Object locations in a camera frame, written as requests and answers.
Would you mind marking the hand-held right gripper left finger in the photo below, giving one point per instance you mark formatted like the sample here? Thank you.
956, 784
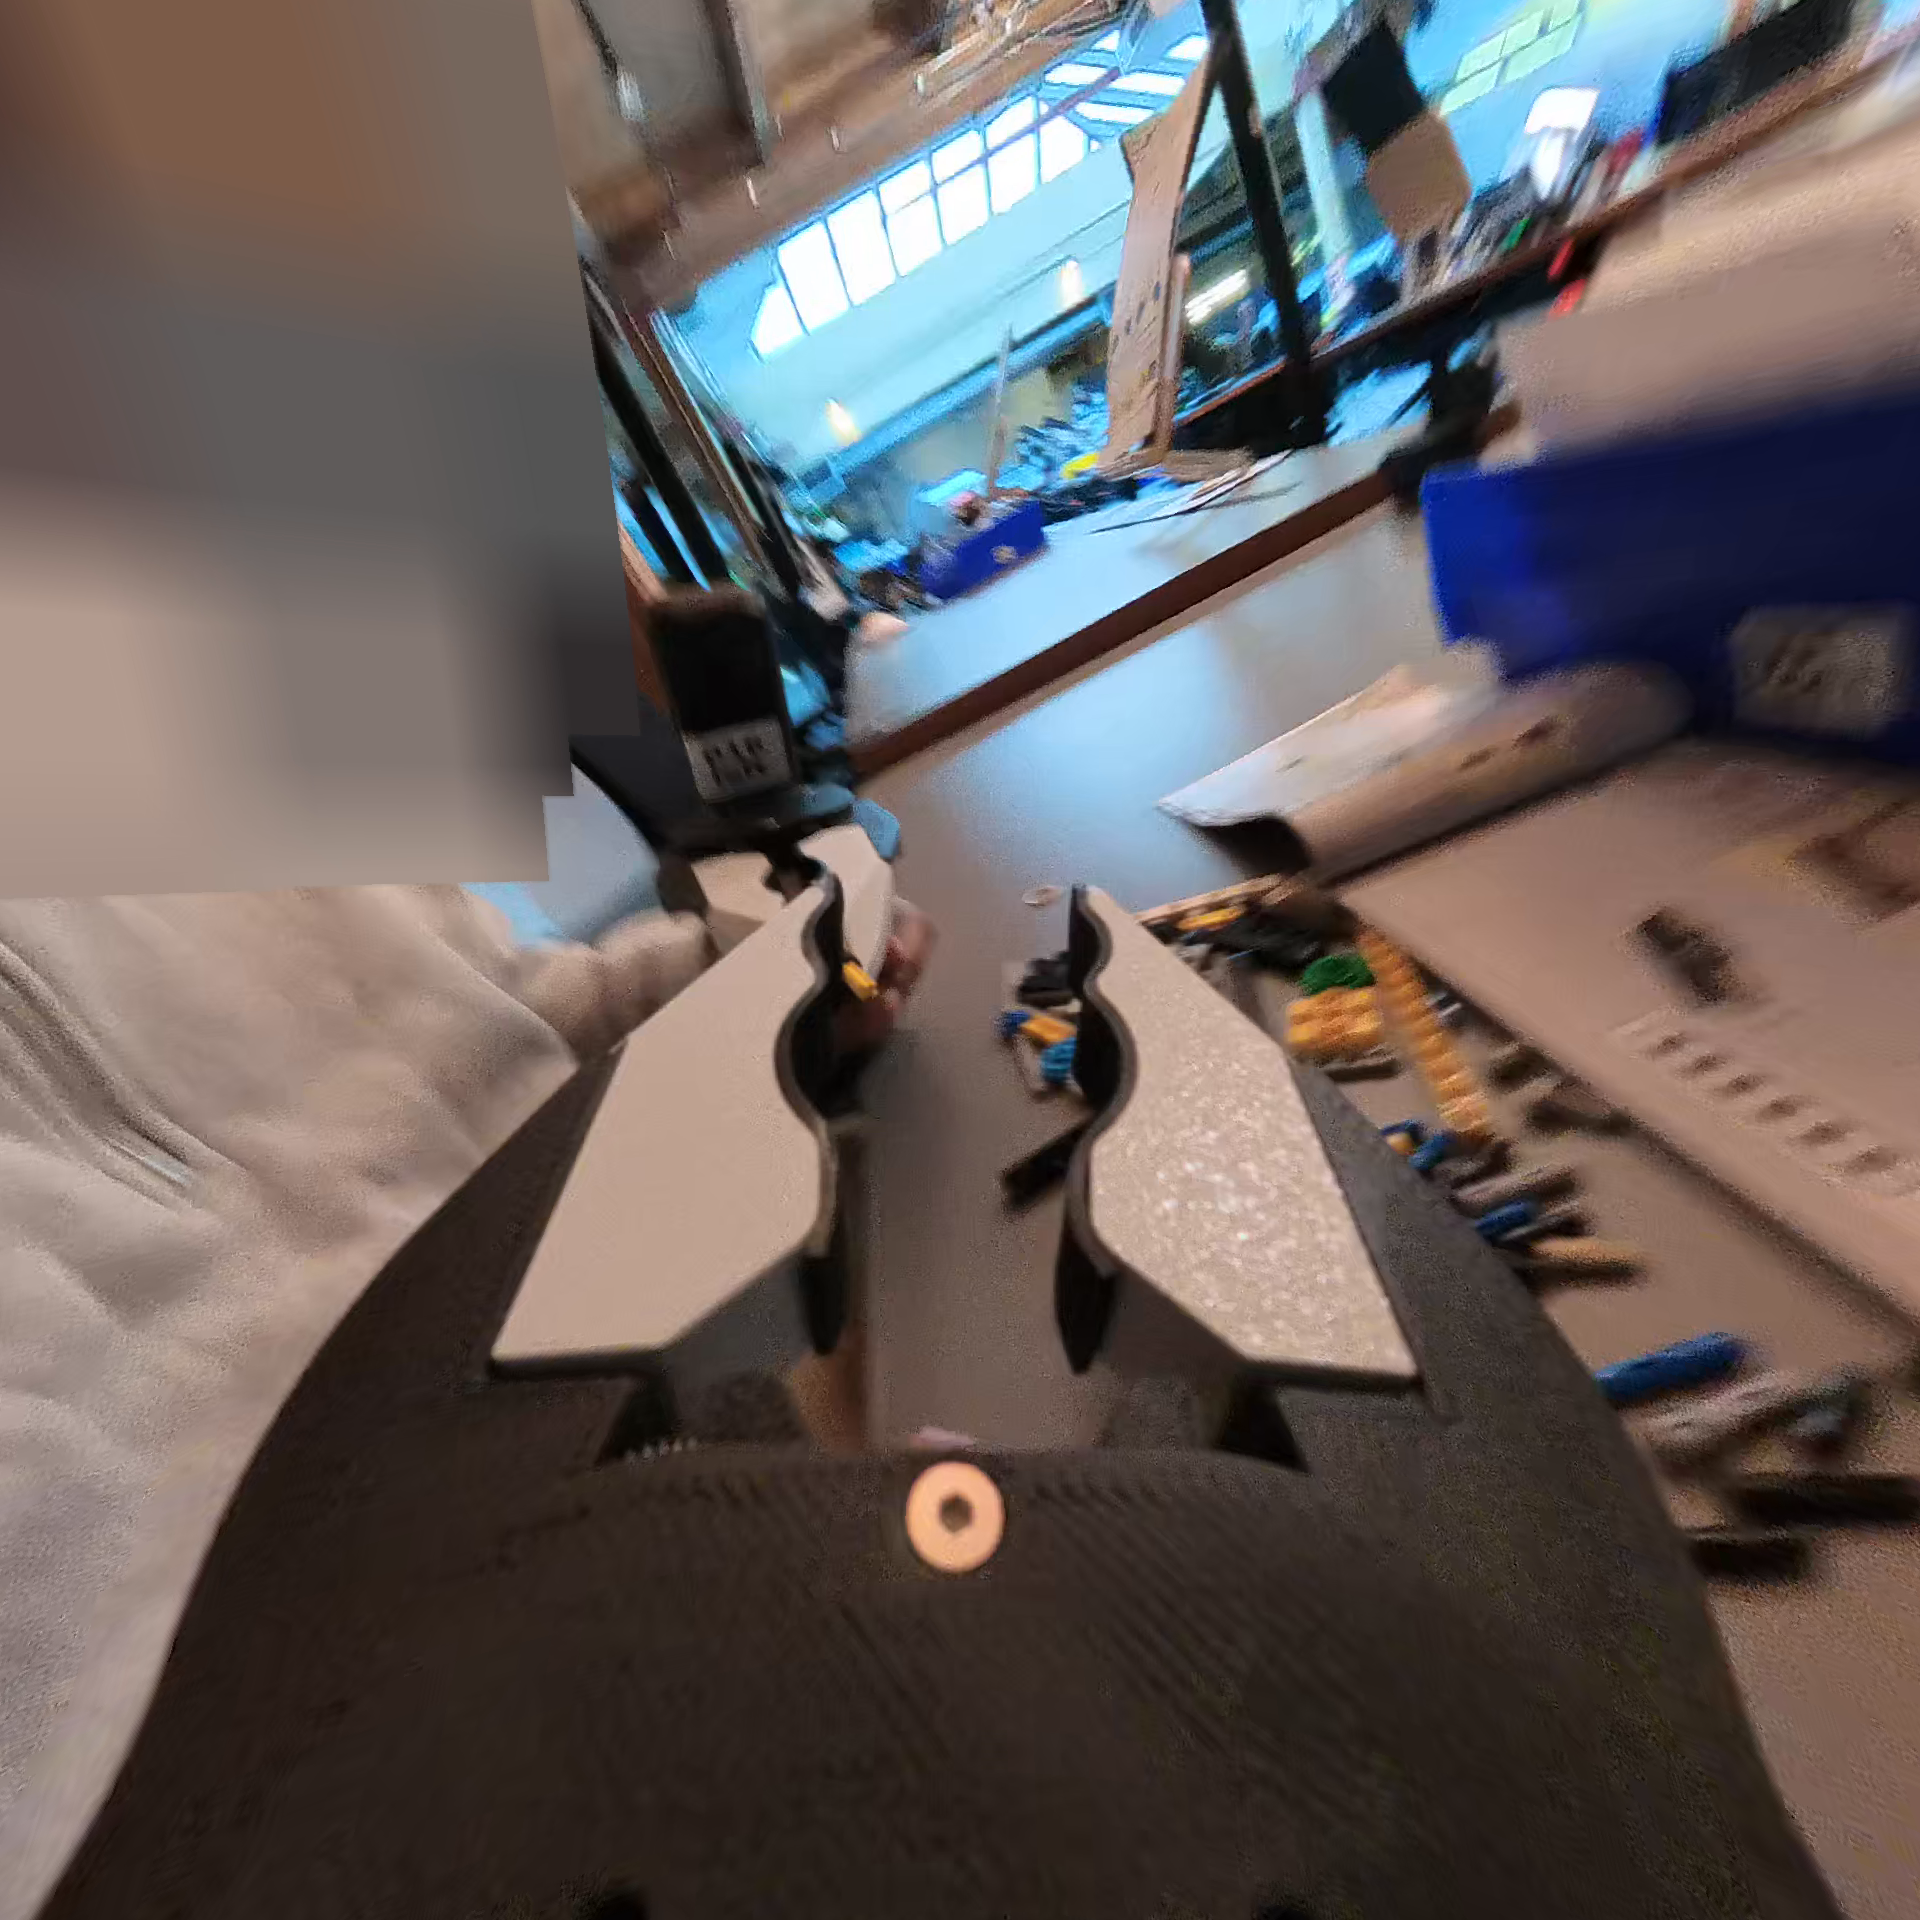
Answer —
676, 1155

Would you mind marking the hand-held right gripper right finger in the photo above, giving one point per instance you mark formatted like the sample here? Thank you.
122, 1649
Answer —
1238, 1185

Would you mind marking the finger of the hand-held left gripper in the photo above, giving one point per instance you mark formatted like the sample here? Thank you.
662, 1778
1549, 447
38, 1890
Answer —
751, 907
868, 885

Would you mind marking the person's left forearm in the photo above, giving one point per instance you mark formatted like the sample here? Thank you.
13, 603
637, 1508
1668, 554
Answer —
616, 975

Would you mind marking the pile of loose lego parts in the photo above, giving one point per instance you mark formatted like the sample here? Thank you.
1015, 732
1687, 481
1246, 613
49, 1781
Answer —
1424, 1036

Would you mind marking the lego instruction booklet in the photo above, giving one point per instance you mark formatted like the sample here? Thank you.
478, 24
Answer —
1396, 751

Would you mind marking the person's left hand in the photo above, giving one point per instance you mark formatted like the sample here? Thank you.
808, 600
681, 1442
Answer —
908, 967

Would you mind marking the small white round object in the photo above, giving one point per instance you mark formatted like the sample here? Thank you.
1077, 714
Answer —
886, 629

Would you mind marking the blue bin of parts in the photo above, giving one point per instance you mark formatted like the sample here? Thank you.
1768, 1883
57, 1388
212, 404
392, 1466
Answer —
983, 547

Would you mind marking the thin cardboard strip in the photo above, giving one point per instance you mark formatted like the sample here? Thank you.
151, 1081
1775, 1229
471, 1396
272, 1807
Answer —
1002, 420

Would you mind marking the person's grey sweatshirt torso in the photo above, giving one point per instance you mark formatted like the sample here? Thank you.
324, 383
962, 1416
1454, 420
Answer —
196, 1275

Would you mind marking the grey printed flat sheet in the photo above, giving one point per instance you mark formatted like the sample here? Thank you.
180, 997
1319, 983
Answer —
1724, 975

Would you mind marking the brown cardboard panel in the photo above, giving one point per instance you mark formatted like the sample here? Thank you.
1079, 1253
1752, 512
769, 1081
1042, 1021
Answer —
1156, 255

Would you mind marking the black device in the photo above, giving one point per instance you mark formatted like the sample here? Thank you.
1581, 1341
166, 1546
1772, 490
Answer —
1448, 428

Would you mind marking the large blue storage bin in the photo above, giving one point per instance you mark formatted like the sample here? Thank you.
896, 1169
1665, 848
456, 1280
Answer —
1622, 524

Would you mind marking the black metal post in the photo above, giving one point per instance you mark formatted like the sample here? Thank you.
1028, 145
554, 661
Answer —
1268, 225

